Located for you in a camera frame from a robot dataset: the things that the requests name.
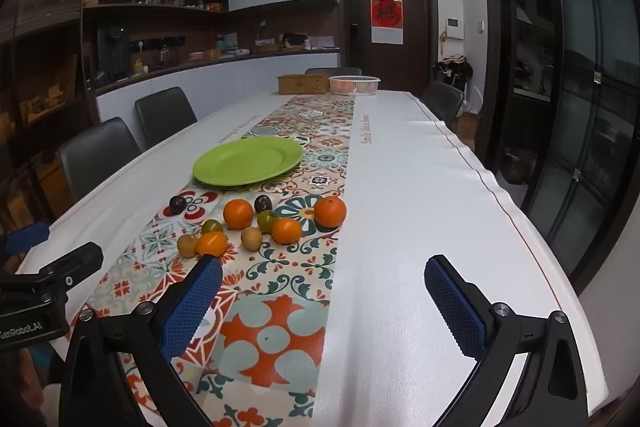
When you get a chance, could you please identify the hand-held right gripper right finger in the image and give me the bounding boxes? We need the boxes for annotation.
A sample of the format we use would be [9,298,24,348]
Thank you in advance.
[424,254,591,427]

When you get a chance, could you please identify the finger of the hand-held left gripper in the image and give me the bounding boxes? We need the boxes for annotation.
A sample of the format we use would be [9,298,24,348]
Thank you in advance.
[0,222,51,256]
[14,241,105,309]

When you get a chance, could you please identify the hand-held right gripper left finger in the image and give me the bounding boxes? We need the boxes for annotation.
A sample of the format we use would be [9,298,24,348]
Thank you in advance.
[59,254,224,427]

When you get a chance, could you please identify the small orange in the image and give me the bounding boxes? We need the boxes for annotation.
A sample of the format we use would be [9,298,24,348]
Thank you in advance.
[271,218,303,244]
[195,232,229,258]

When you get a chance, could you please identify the green plate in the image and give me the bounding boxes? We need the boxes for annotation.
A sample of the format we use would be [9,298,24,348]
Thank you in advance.
[192,136,305,188]

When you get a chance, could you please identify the large orange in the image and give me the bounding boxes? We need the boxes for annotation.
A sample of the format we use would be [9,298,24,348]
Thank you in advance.
[313,196,347,229]

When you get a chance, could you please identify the metal bin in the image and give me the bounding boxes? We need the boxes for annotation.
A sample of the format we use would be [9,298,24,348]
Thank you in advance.
[502,147,539,186]

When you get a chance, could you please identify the black water dispenser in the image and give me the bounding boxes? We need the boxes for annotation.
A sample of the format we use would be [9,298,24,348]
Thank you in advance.
[96,20,131,81]

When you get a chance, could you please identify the white counter cabinets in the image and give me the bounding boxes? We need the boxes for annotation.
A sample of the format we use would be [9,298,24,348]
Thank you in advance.
[95,51,341,124]

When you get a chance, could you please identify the glass sliding door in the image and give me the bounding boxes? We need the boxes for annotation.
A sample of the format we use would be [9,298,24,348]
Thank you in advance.
[520,0,637,273]

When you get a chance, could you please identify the dark clothes pile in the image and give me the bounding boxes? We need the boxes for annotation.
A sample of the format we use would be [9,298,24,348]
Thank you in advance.
[435,56,475,82]

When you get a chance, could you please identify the white plastic basket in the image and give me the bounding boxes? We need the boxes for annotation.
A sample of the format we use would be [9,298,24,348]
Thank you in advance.
[328,75,382,96]

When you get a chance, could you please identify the wooden box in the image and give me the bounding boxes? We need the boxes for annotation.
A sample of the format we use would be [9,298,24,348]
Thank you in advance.
[276,74,331,96]

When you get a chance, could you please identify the red and white door poster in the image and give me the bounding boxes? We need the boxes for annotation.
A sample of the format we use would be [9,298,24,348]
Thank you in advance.
[370,0,404,44]

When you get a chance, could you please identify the dark wooden door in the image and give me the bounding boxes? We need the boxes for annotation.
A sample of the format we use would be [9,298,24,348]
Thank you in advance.
[338,0,439,91]

